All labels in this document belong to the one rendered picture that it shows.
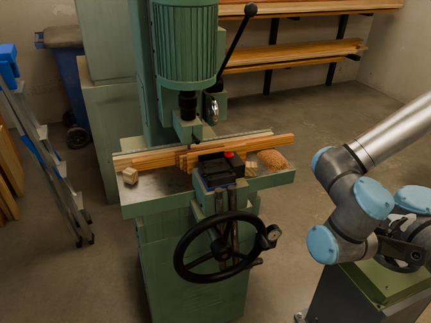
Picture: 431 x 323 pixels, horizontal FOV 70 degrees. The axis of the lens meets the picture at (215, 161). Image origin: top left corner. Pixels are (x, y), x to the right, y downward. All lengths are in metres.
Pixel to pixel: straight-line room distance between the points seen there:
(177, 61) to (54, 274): 1.51
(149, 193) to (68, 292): 1.08
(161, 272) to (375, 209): 0.79
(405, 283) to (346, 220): 0.57
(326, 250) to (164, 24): 0.68
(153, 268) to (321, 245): 0.65
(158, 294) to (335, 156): 0.87
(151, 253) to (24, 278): 1.10
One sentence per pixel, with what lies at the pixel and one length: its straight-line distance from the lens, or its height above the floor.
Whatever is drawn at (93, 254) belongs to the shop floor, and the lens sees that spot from 2.06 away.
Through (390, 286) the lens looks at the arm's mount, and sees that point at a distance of 1.23.
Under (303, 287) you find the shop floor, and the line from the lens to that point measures 1.91.
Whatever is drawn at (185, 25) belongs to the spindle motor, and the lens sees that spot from 0.85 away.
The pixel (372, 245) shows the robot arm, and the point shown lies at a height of 0.95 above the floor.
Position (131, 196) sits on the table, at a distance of 0.98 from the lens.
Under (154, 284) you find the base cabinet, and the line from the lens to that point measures 1.28.
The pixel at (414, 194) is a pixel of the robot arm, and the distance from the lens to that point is 1.17.
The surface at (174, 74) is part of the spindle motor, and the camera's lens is 0.89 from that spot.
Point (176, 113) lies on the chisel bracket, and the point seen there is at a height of 1.07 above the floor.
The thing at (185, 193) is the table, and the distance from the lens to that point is 0.97.
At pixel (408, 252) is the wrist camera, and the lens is 0.91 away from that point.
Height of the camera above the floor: 1.53
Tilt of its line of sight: 35 degrees down
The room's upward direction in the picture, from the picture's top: 2 degrees clockwise
